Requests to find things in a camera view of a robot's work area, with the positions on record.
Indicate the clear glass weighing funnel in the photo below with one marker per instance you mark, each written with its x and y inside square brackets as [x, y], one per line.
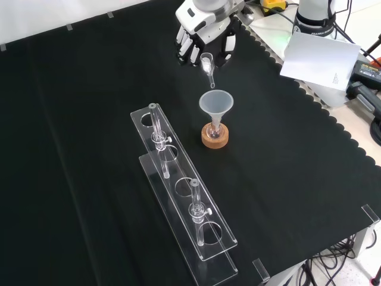
[207, 67]

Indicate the small round-bottom glass flask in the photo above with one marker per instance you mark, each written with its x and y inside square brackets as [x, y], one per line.
[215, 132]

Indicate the translucent plastic funnel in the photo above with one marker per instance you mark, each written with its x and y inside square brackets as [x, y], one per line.
[216, 102]

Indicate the clear acrylic funnel stand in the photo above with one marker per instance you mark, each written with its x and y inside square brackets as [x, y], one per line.
[184, 202]

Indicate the black bench cloth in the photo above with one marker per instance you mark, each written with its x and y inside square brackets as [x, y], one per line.
[89, 149]

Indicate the clear acrylic bench clip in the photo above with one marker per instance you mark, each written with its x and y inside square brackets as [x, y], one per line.
[370, 214]
[261, 270]

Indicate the grey bench clip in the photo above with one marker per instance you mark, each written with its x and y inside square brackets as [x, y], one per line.
[3, 47]
[110, 14]
[69, 27]

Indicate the pale board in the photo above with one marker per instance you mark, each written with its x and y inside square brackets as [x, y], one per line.
[321, 59]

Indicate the yellow stop button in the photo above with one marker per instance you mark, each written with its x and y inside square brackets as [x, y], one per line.
[272, 5]

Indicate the black device with yellow label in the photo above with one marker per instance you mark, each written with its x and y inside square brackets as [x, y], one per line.
[367, 77]

